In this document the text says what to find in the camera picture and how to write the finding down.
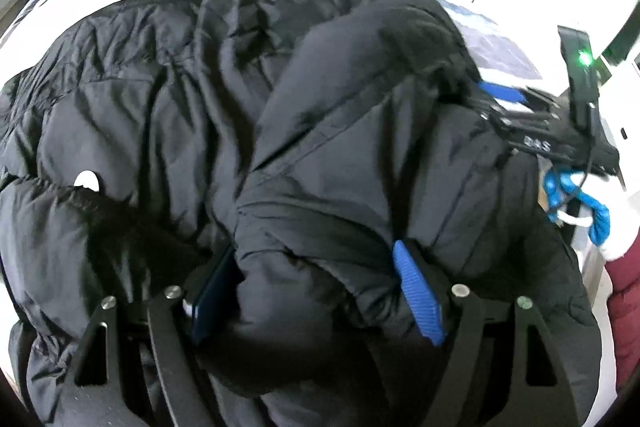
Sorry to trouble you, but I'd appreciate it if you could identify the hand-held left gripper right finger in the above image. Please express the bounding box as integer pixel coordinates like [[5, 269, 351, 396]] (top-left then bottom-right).
[[391, 238, 571, 427]]

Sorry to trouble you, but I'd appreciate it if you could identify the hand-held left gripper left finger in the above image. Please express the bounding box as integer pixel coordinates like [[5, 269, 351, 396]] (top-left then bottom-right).
[[62, 244, 246, 427]]

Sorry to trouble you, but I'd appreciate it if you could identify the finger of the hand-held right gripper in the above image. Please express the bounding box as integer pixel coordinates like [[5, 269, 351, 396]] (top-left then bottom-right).
[[475, 80, 568, 108], [477, 103, 533, 135]]

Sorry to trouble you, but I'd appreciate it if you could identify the black puffer jacket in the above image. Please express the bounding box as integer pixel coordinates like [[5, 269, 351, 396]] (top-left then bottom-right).
[[0, 0, 603, 427]]

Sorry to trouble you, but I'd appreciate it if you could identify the person's right hand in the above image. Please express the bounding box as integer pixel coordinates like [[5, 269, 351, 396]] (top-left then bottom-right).
[[542, 167, 612, 248]]

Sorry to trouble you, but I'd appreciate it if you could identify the maroon quilted garment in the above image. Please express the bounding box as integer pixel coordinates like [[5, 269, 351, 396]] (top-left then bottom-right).
[[607, 237, 640, 388]]

